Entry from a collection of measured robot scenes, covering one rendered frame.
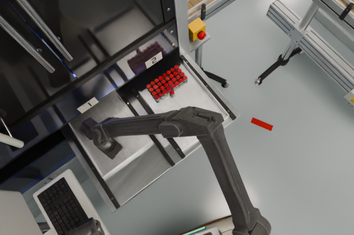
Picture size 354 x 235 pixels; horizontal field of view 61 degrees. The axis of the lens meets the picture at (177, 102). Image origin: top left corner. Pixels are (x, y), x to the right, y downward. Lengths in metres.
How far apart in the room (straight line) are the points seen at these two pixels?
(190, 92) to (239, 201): 0.68
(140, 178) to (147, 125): 0.48
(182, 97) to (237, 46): 1.24
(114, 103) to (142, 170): 0.34
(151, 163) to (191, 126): 0.60
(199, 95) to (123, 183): 0.52
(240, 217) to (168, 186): 1.35
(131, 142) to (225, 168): 0.65
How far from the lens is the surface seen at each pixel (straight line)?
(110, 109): 1.43
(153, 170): 1.33
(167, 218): 2.20
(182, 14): 1.21
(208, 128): 0.74
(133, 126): 0.94
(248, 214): 0.89
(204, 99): 1.39
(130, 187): 1.34
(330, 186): 2.38
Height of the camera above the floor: 2.19
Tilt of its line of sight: 70 degrees down
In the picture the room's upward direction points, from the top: 10 degrees counter-clockwise
